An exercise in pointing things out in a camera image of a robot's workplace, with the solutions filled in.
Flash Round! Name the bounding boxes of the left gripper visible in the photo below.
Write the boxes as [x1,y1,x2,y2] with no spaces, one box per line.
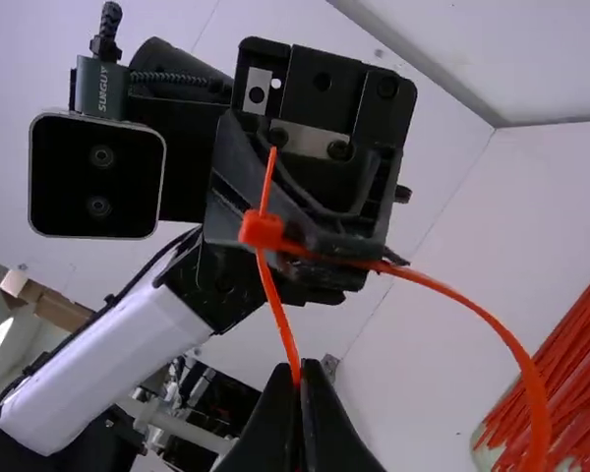
[127,36,419,269]

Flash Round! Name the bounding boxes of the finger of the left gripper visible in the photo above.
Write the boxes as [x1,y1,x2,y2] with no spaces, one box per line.
[273,254,376,307]

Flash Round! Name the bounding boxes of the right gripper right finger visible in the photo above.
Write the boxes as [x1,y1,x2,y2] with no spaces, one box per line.
[301,358,389,472]

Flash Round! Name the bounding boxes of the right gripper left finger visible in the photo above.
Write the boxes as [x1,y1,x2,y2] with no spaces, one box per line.
[210,362,305,472]

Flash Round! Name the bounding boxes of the orange cable tie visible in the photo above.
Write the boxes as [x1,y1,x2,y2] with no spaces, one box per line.
[238,146,553,472]

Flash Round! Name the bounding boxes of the pale tray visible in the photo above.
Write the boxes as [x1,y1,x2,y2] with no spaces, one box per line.
[469,416,503,472]

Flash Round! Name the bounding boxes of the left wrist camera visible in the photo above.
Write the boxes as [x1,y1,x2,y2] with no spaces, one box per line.
[28,111,167,241]

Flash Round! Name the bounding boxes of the black cable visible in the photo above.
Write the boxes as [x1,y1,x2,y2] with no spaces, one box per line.
[70,0,129,119]

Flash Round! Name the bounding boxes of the row of orange cable ties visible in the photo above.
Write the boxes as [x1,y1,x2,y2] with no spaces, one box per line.
[481,263,590,472]

